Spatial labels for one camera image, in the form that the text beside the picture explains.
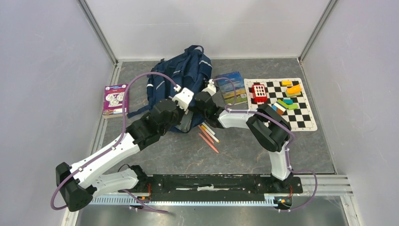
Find checkered chessboard mat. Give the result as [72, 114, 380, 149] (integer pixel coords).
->
[244, 78, 318, 131]

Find purple paperback book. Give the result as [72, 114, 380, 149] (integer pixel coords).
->
[102, 84, 128, 119]

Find blue Animal Farm book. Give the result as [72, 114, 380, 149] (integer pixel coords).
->
[215, 72, 247, 105]

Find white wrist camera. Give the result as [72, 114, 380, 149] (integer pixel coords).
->
[202, 81, 217, 96]
[172, 88, 194, 111]

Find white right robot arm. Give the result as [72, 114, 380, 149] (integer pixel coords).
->
[194, 91, 295, 192]

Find blue and white marker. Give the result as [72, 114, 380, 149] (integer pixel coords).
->
[202, 122, 215, 135]

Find yellow flat toy block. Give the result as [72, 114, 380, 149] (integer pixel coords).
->
[281, 81, 293, 87]

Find red window toy block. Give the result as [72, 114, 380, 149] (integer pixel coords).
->
[251, 83, 268, 104]

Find orange curved toy block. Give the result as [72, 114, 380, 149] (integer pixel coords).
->
[286, 84, 302, 95]

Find orange pen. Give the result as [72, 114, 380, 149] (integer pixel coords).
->
[198, 125, 214, 144]
[198, 133, 219, 153]

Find navy blue student backpack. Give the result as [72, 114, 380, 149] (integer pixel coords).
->
[127, 45, 212, 133]

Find yellow and white marker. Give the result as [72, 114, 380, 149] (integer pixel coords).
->
[201, 125, 220, 143]

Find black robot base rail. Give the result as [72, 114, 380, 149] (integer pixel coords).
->
[129, 174, 303, 202]

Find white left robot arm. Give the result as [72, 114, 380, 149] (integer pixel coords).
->
[50, 97, 189, 212]

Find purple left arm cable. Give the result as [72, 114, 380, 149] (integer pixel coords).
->
[50, 72, 182, 215]

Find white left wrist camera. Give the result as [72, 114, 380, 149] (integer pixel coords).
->
[172, 88, 194, 111]

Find pile of coloured toy blocks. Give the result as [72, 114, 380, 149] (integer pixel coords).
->
[271, 99, 299, 115]

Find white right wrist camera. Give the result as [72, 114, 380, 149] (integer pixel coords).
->
[202, 81, 217, 96]

